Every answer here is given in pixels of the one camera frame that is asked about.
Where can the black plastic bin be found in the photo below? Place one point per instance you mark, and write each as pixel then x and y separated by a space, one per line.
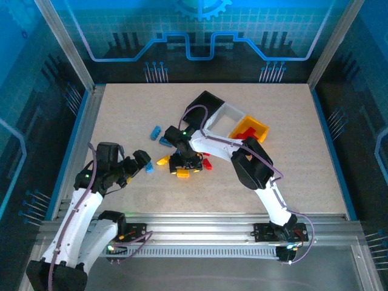
pixel 206 101

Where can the white plastic bin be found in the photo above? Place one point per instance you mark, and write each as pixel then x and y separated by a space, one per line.
pixel 232 109

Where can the yellow plastic bin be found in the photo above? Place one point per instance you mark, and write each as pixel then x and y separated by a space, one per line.
pixel 257 124

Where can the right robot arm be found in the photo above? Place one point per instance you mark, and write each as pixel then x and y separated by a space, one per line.
pixel 251 169

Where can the blue table edge strip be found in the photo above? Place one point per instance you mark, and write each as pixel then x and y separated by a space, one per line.
pixel 328 136
pixel 72 136

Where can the black connector box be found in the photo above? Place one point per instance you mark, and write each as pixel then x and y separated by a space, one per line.
pixel 116 258
pixel 285 254

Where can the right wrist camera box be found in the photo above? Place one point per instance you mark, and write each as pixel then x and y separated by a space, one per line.
pixel 172 133

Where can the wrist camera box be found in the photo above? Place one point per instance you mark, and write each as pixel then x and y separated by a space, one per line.
pixel 107 153
pixel 172 133

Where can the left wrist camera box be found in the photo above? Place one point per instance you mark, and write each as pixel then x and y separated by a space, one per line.
pixel 107 153

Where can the aluminium side rail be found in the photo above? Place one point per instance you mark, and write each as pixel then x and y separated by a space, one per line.
pixel 82 136

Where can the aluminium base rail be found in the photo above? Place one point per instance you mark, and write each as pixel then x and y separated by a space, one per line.
pixel 197 225

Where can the aluminium frame post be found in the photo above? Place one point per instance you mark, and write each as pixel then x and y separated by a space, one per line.
pixel 333 45
pixel 67 45

